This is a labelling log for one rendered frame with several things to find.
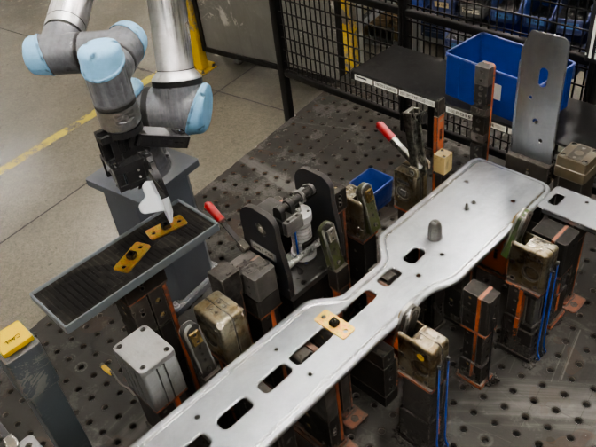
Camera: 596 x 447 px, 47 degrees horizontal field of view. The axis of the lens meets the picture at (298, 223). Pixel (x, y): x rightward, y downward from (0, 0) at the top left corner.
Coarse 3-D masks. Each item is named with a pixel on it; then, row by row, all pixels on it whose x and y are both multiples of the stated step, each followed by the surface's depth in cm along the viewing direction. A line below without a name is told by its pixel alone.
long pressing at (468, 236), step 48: (432, 192) 167; (480, 192) 166; (528, 192) 164; (384, 240) 156; (480, 240) 153; (384, 288) 145; (432, 288) 144; (288, 336) 137; (336, 336) 136; (384, 336) 136; (240, 384) 130; (288, 384) 128; (192, 432) 123; (240, 432) 122
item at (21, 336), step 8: (8, 328) 125; (16, 328) 125; (24, 328) 125; (0, 336) 124; (8, 336) 124; (16, 336) 123; (24, 336) 123; (32, 336) 123; (0, 344) 122; (8, 344) 122; (16, 344) 122; (24, 344) 123; (0, 352) 121; (8, 352) 121
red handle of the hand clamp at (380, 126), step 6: (378, 126) 167; (384, 126) 167; (384, 132) 167; (390, 132) 166; (390, 138) 166; (396, 138) 167; (396, 144) 166; (402, 144) 166; (402, 150) 166; (408, 156) 165; (420, 168) 165
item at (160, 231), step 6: (180, 216) 145; (162, 222) 142; (168, 222) 142; (174, 222) 143; (180, 222) 143; (186, 222) 143; (156, 228) 142; (162, 228) 142; (168, 228) 142; (174, 228) 142; (150, 234) 141; (156, 234) 141; (162, 234) 141
